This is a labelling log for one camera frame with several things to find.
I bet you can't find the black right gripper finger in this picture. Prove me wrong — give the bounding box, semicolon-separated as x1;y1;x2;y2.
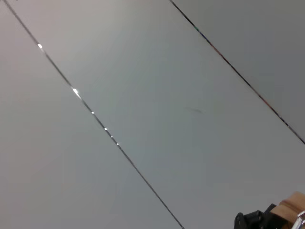
234;202;278;229

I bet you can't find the khaki canvas food bag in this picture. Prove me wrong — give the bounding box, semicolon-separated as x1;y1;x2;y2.
270;190;305;229

